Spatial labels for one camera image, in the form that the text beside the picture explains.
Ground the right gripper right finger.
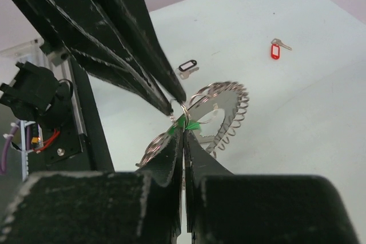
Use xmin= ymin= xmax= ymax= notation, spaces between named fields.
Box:
xmin=183 ymin=131 xmax=359 ymax=243

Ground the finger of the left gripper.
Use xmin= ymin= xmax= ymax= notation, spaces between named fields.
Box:
xmin=12 ymin=0 xmax=172 ymax=115
xmin=94 ymin=0 xmax=186 ymax=102

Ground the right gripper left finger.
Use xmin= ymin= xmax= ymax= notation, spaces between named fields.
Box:
xmin=1 ymin=130 xmax=183 ymax=243

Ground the key with green tag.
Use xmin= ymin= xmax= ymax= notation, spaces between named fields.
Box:
xmin=167 ymin=115 xmax=201 ymax=135

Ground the large metal keyring disc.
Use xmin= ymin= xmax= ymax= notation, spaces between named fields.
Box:
xmin=136 ymin=81 xmax=249 ymax=168

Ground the key with black tag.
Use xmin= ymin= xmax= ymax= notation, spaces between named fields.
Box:
xmin=176 ymin=59 xmax=200 ymax=80

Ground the key with red tag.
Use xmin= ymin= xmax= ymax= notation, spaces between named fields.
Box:
xmin=270 ymin=38 xmax=292 ymax=60

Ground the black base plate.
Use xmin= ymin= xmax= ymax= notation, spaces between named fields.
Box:
xmin=28 ymin=60 xmax=114 ymax=174

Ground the slotted cable duct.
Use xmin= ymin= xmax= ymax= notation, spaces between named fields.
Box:
xmin=19 ymin=121 xmax=40 ymax=180

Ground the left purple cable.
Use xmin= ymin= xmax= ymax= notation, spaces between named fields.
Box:
xmin=0 ymin=119 xmax=22 ymax=176

